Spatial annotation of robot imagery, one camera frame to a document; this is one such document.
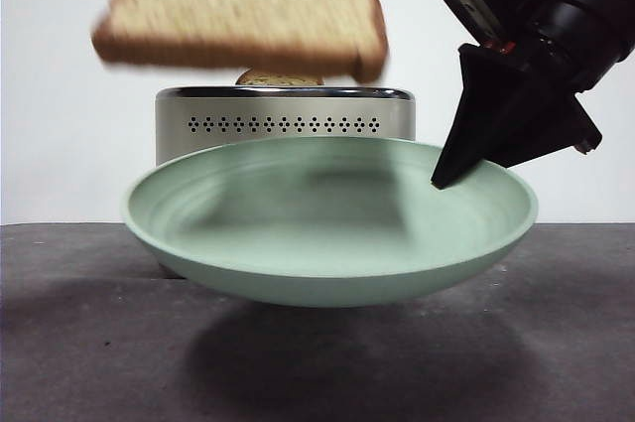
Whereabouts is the pale green round plate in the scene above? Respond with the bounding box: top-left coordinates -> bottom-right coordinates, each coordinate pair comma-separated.
118,136 -> 540,309

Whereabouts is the toasted bread slice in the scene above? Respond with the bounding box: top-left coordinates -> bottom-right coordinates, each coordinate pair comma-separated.
234,69 -> 324,87
91,0 -> 390,84

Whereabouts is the cream two-slot toaster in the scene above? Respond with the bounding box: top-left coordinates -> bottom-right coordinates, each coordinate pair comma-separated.
154,85 -> 417,280

